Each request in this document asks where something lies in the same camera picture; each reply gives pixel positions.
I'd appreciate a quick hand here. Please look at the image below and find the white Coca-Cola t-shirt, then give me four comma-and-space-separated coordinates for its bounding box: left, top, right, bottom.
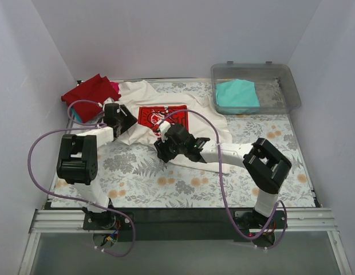
114, 80, 234, 174

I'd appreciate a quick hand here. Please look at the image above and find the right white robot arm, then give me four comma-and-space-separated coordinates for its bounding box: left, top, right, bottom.
154, 121, 292, 228

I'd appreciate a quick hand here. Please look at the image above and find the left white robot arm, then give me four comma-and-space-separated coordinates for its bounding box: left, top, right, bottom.
57, 103, 137, 229

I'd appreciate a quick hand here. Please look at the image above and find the folded pink t-shirt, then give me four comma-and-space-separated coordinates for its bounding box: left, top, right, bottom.
109, 81, 120, 95

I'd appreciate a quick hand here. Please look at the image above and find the folded red t-shirt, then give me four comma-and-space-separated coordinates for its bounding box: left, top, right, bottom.
61, 74, 121, 123

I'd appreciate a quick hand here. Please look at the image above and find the folded teal t-shirt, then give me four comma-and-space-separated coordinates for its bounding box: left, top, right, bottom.
70, 107, 82, 123

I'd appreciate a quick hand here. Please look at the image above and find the teal t-shirt in bin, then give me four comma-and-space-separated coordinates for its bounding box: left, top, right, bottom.
215, 79, 260, 108

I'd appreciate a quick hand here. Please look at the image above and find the clear plastic bin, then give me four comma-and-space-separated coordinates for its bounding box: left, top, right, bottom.
211, 62, 301, 115

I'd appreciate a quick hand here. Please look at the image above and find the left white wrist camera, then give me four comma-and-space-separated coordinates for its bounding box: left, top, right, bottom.
103, 97, 115, 105

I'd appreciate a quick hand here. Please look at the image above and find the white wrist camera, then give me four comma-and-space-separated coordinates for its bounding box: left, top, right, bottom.
158, 121, 171, 142
103, 97, 115, 105

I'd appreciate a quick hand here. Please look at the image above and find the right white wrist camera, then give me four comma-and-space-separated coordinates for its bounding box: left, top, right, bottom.
158, 121, 171, 142

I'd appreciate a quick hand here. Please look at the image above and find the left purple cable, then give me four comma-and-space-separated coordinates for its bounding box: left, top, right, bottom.
27, 99, 137, 258

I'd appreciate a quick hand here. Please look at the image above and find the purple cable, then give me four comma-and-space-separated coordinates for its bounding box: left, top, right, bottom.
27, 99, 137, 258
157, 109, 289, 250

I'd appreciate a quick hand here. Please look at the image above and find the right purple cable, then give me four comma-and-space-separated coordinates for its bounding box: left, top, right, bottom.
157, 109, 289, 250

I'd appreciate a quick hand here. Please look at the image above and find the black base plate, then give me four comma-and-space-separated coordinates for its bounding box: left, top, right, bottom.
82, 208, 285, 242

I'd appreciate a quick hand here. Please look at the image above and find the aluminium frame rail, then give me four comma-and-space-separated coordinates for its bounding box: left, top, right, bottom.
19, 207, 351, 274

